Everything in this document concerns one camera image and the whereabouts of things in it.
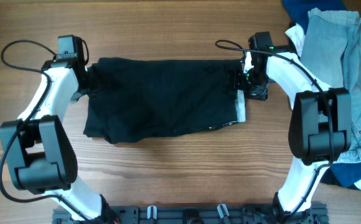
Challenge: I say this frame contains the black shorts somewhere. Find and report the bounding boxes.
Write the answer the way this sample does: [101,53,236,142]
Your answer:
[83,58,246,144]

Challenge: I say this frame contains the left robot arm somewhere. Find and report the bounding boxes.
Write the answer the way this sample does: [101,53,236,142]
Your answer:
[0,35,120,223]

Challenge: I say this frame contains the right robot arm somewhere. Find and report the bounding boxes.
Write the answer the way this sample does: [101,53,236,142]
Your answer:
[234,32,352,220]

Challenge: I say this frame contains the blue garment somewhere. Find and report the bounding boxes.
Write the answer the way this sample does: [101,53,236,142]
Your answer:
[281,0,361,189]

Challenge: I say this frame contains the right black camera cable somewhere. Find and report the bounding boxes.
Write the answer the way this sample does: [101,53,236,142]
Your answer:
[214,39,335,215]

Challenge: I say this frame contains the black camera cable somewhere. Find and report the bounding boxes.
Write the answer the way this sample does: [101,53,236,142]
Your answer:
[0,39,91,222]
[214,39,335,215]

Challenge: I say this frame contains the right grey rail clip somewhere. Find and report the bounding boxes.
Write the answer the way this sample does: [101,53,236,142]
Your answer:
[217,203,230,224]

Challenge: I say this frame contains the grey rail clip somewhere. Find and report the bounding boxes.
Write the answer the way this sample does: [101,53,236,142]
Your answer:
[146,205,157,220]
[217,203,230,224]

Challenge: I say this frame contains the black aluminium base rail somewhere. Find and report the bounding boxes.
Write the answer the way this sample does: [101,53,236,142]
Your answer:
[52,203,329,224]

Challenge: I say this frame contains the left black camera cable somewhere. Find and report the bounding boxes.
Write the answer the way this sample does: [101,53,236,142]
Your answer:
[0,39,91,222]

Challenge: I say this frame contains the left grey rail clip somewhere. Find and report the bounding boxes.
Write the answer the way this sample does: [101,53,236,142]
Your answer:
[146,205,157,220]

